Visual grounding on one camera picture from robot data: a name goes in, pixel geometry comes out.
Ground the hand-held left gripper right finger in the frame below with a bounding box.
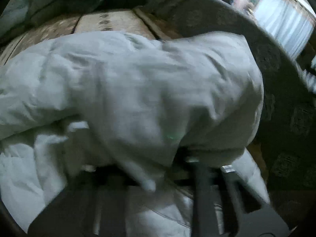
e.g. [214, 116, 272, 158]
[191, 162, 290, 237]

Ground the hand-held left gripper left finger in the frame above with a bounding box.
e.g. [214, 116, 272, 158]
[27, 168, 130, 237]

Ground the light blue down jacket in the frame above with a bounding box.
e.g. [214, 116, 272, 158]
[0, 31, 271, 237]

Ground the grey medallion-patterned bed cover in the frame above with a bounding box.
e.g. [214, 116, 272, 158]
[146, 0, 316, 203]

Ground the floral plush blanket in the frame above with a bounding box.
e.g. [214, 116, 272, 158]
[0, 8, 178, 67]

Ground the light blue curtain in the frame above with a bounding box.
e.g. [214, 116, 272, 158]
[254, 0, 315, 58]

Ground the blue-grey folded duvet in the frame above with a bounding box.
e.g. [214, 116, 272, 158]
[0, 0, 119, 39]

